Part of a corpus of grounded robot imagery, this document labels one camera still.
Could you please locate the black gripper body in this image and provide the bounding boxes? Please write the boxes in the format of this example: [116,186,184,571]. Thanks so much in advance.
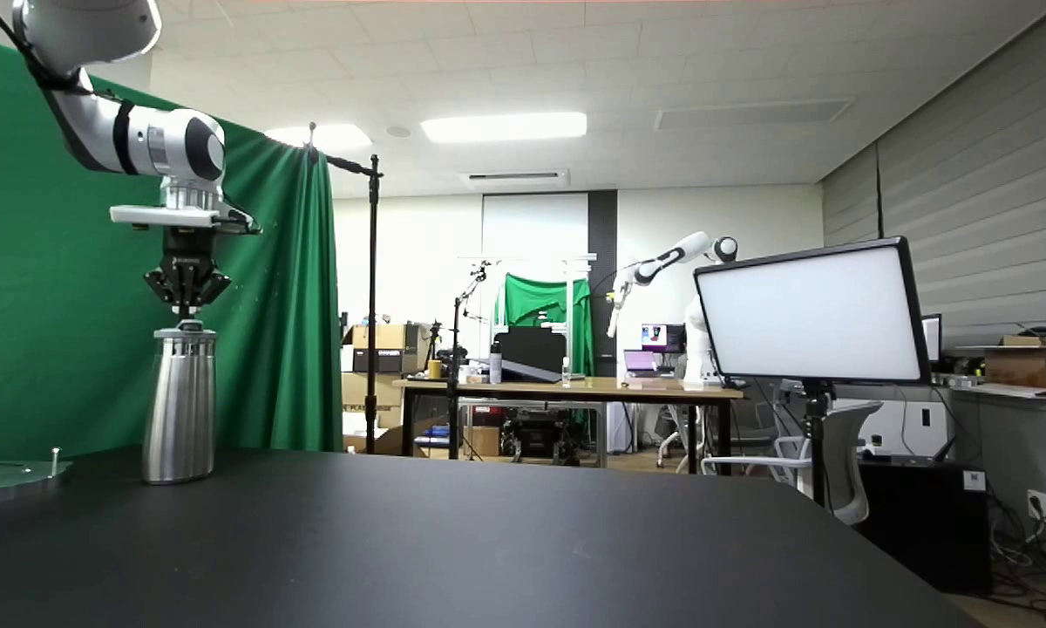
[156,227,219,306]

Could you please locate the silver white flask lid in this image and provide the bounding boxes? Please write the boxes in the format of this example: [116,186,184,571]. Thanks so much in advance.
[155,314,218,343]

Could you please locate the green backdrop curtain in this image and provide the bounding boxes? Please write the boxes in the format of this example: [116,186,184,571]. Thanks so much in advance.
[0,32,348,464]

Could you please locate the silver metal flask body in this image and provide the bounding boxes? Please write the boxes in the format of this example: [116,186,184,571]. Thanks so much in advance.
[140,326,219,488]

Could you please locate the black backdrop stand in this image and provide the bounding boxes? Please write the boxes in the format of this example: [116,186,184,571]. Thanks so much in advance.
[304,119,388,456]

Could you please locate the rectangular ceiling light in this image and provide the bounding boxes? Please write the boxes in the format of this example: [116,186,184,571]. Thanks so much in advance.
[418,109,594,146]
[263,119,377,157]

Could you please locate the brown cardboard box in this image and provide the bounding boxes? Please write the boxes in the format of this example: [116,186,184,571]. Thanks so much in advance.
[346,321,436,379]

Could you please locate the thin black tripod stand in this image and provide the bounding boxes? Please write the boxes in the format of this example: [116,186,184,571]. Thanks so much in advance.
[446,257,499,464]

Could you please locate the small green background cloth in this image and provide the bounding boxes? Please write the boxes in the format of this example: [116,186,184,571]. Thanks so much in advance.
[497,270,600,378]

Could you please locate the black screen on table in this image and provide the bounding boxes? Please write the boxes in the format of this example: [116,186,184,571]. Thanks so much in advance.
[492,326,574,383]

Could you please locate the ceiling air vent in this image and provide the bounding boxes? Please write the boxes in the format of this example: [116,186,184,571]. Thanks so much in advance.
[465,167,574,192]

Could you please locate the long wooden table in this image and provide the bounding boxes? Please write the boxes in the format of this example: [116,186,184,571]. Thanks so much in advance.
[395,375,747,480]

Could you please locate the laptop with purple screen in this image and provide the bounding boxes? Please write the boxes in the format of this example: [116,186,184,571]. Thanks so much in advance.
[617,343,673,383]

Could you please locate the large bright computer monitor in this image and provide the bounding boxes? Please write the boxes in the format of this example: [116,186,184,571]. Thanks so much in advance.
[692,233,935,388]

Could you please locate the white office chair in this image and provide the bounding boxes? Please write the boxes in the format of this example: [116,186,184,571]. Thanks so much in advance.
[701,398,883,531]

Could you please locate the white desktop case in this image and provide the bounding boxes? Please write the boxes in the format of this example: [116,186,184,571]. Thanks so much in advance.
[856,395,958,464]

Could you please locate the black computer tower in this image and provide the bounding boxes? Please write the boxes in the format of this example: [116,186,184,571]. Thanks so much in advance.
[856,456,998,602]

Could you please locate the grey window blinds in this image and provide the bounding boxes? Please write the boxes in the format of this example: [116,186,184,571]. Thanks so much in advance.
[819,0,1046,356]

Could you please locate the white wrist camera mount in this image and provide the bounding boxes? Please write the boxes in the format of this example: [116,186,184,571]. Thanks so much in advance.
[104,200,263,241]

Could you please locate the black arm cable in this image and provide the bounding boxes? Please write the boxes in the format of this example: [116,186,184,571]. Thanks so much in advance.
[0,0,90,160]

